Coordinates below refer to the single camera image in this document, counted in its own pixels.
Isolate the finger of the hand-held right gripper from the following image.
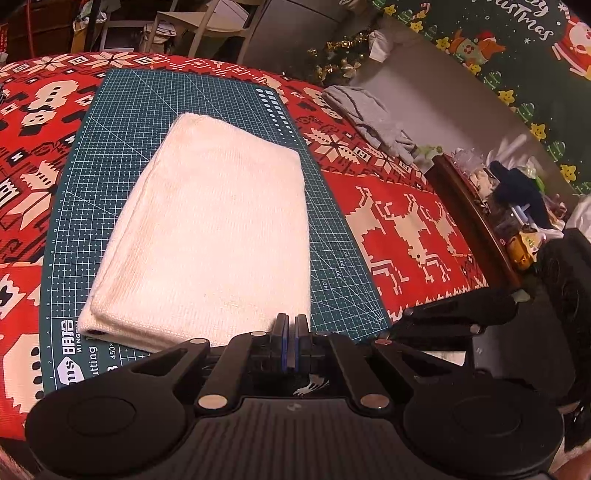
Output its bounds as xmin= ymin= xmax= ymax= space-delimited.
xmin=390 ymin=323 xmax=485 ymax=344
xmin=402 ymin=290 xmax=519 ymax=326

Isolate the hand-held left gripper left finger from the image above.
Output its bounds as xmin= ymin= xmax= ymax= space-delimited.
xmin=134 ymin=315 xmax=289 ymax=413

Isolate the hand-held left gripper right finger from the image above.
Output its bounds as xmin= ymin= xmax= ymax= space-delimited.
xmin=296 ymin=315 xmax=455 ymax=413

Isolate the white knit sweater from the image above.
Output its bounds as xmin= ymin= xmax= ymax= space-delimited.
xmin=76 ymin=113 xmax=312 ymax=356

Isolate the yellow toy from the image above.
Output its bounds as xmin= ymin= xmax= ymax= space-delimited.
xmin=505 ymin=230 xmax=548 ymax=271

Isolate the red patterned blanket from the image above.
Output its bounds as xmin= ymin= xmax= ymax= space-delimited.
xmin=0 ymin=51 xmax=490 ymax=439

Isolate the wooden nightstand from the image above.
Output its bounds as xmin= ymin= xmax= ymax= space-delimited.
xmin=425 ymin=154 xmax=525 ymax=289

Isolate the navy plush toy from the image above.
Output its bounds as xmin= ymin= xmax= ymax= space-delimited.
xmin=489 ymin=161 xmax=555 ymax=229

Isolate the grey hoodie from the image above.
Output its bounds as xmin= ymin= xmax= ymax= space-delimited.
xmin=321 ymin=85 xmax=419 ymax=164

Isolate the green Christmas banner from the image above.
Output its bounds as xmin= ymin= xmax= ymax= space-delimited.
xmin=369 ymin=0 xmax=591 ymax=195

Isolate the gold tinsel Christmas tree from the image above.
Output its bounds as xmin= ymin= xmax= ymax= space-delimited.
xmin=307 ymin=30 xmax=375 ymax=86

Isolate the green cutting mat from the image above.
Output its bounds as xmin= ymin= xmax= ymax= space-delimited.
xmin=39 ymin=68 xmax=393 ymax=393

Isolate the grey refrigerator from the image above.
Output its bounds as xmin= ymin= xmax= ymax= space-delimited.
xmin=240 ymin=0 xmax=352 ymax=79

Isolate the trash bin with white liner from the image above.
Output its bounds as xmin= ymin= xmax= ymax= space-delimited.
xmin=141 ymin=21 xmax=174 ymax=54

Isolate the beige chair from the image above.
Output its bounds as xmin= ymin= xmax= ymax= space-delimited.
xmin=141 ymin=0 xmax=264 ymax=58

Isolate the red handled broom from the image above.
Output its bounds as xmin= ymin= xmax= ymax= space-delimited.
xmin=25 ymin=0 xmax=35 ymax=58

